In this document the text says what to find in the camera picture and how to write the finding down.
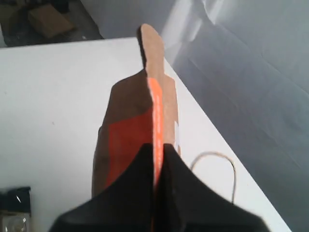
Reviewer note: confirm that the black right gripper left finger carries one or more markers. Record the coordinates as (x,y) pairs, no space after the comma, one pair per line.
(125,206)

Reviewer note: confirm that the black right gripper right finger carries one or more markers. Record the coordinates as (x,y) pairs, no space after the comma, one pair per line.
(185,204)

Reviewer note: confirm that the brown cardboard box orange label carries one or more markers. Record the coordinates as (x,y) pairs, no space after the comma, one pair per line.
(142,109)

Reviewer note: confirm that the black clear packet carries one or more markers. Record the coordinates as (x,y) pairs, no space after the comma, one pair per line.
(15,200)

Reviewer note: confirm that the clear plastic container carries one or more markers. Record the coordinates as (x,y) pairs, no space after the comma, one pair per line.
(15,222)

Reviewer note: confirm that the brown paper bag handle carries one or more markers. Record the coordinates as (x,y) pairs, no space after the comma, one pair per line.
(217,171)

